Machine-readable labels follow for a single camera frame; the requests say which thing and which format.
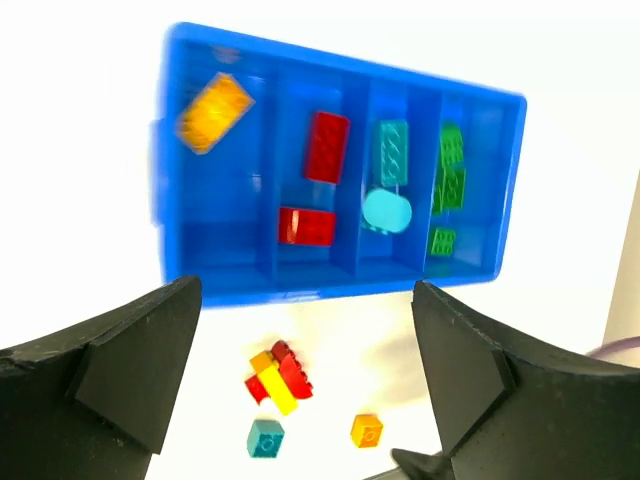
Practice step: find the red yellow lego cluster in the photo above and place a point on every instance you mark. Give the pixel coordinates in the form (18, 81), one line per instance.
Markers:
(279, 376)

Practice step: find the small teal lego brick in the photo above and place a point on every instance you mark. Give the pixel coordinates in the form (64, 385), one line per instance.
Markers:
(265, 438)

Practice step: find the small orange lego brick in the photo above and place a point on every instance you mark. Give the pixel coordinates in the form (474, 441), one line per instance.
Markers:
(366, 431)

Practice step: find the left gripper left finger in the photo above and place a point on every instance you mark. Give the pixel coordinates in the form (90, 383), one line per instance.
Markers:
(94, 400)

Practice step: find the blue divided plastic bin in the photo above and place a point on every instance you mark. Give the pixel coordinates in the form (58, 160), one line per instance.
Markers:
(218, 213)

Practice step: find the teal rounded lego brick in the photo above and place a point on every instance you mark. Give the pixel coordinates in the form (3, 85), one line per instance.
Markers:
(385, 212)

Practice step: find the red tall lego brick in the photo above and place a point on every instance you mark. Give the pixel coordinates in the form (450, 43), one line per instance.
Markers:
(306, 227)

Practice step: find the green square lego brick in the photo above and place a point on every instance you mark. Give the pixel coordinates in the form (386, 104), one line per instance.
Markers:
(441, 242)

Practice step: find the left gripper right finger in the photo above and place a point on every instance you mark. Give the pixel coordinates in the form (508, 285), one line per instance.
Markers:
(510, 406)

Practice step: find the green lego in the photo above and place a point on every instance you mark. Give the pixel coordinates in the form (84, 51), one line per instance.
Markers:
(449, 189)

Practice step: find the teal long lego brick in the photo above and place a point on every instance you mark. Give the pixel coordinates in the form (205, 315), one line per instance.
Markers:
(390, 163)

